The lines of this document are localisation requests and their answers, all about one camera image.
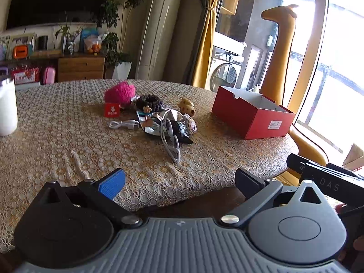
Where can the purple kettlebell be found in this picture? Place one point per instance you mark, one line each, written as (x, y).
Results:
(4, 71)

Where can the white washing machine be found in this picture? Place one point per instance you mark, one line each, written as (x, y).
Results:
(226, 63)

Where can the pink monster plush keychain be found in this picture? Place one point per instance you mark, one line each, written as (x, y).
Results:
(190, 124)

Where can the lace patterned tablecloth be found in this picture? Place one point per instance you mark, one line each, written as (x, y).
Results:
(62, 135)

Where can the pink white snack packet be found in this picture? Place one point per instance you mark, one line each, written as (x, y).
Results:
(140, 113)

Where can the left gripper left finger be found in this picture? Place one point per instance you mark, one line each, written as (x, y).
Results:
(101, 195)

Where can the pink small case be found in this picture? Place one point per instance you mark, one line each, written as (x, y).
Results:
(49, 75)

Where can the orange clock radio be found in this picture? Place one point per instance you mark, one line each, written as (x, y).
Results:
(20, 52)

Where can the wooden tv cabinet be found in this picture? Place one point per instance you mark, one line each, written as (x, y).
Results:
(68, 68)

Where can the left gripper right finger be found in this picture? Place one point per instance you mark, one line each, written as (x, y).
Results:
(259, 195)

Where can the red cardboard box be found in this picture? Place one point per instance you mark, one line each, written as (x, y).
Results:
(251, 114)

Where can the white cup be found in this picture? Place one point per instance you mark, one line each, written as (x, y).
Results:
(8, 106)

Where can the red gift box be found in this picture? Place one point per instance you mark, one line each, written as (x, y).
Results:
(25, 75)

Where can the pink fuzzy plush ball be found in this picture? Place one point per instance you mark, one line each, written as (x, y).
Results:
(121, 93)

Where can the silver foil snack packet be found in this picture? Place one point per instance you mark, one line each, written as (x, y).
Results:
(152, 125)

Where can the glass vase with plant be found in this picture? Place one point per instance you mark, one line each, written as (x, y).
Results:
(69, 36)

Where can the beige standing air conditioner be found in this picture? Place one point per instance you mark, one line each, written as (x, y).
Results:
(156, 38)

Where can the photo frame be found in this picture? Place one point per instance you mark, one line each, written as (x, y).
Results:
(19, 40)

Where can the black speaker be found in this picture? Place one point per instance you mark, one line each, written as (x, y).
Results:
(42, 43)

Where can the yellow squishy animal toy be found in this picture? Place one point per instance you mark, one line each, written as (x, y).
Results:
(186, 107)

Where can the small red tag card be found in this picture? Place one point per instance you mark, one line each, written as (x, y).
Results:
(111, 110)

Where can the dark brown hair scrunchie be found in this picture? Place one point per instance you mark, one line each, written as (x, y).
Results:
(149, 103)

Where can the bag of oranges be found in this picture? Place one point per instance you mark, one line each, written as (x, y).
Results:
(93, 44)

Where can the black television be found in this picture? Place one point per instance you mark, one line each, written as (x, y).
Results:
(24, 13)

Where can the tall potted plant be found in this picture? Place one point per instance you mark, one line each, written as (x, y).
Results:
(114, 15)

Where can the yellow curtain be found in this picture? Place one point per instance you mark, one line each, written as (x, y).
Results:
(203, 50)

